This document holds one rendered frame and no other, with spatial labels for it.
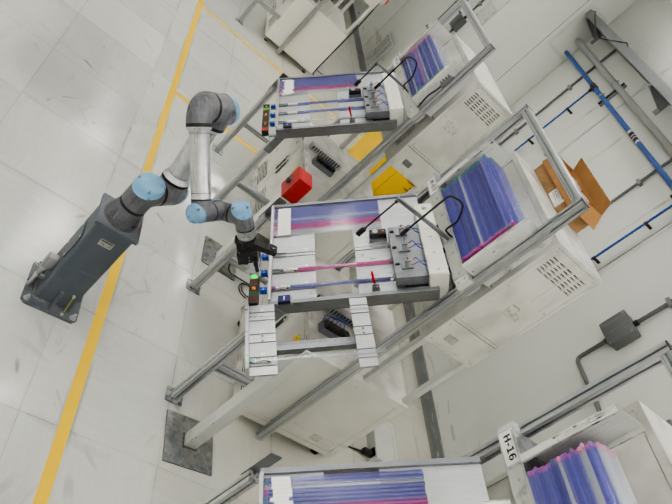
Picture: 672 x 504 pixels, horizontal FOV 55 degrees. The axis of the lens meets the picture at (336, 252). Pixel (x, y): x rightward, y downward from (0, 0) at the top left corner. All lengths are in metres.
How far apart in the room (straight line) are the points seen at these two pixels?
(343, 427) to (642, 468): 1.65
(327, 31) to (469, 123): 3.40
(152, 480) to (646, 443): 1.85
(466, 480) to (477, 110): 2.35
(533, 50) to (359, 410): 3.60
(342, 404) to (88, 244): 1.38
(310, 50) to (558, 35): 2.63
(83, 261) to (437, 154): 2.19
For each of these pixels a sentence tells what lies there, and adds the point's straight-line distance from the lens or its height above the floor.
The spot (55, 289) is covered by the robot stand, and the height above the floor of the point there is 0.11.
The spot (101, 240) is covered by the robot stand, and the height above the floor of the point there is 0.47.
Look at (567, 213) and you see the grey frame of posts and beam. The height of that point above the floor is 1.83.
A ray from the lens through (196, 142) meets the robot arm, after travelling 2.44.
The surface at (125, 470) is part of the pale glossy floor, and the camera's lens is 2.84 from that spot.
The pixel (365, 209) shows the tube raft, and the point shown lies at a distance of 3.13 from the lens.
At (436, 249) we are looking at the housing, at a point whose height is 1.30.
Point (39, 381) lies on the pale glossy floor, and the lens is 2.84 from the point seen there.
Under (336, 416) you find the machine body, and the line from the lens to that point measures 3.28.
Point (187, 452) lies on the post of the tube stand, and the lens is 3.04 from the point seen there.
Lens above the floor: 2.21
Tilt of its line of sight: 26 degrees down
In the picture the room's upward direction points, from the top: 50 degrees clockwise
